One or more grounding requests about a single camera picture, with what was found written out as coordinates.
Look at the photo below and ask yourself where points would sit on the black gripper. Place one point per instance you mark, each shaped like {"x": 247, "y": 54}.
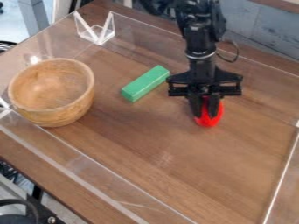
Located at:
{"x": 204, "y": 79}

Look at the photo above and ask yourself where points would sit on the red fruit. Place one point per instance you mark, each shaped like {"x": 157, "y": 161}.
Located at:
{"x": 204, "y": 120}

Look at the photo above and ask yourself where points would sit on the wooden bowl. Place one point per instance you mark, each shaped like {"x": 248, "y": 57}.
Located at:
{"x": 52, "y": 92}

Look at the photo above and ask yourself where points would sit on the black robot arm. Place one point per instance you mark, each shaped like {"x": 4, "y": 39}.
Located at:
{"x": 201, "y": 25}

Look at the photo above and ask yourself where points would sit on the green rectangular block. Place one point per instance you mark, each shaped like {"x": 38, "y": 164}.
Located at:
{"x": 139, "y": 87}

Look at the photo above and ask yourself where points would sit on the black table clamp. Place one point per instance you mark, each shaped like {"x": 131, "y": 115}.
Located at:
{"x": 48, "y": 217}

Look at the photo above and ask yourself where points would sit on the clear acrylic corner bracket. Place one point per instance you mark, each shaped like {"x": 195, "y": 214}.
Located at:
{"x": 95, "y": 33}

